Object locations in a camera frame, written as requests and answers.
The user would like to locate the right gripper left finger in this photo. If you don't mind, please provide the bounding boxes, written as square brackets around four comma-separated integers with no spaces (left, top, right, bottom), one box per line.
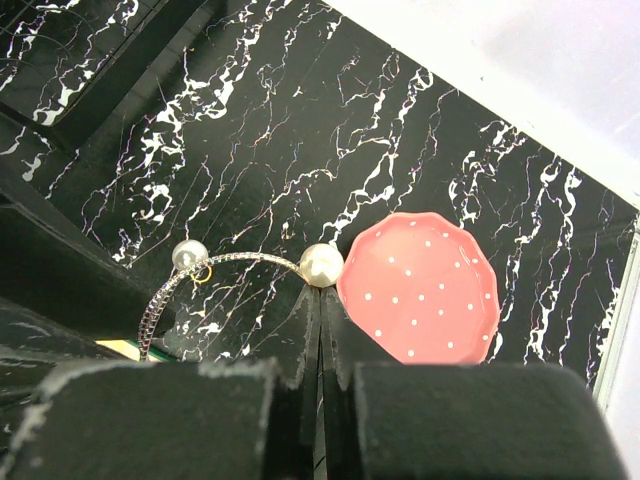
[1,287,320,479]

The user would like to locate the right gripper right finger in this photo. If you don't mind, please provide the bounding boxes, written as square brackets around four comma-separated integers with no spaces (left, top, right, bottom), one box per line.
[319,288,627,479]

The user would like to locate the pearl ended bangle bracelet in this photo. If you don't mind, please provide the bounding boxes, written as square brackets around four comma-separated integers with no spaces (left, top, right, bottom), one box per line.
[138,240,345,362]

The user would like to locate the large green jewelry box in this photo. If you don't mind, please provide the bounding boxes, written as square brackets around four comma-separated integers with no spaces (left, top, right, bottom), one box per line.
[95,340,140,361]

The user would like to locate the pink polka dot plate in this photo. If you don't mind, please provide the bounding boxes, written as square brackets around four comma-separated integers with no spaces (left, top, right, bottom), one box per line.
[337,212,500,364]

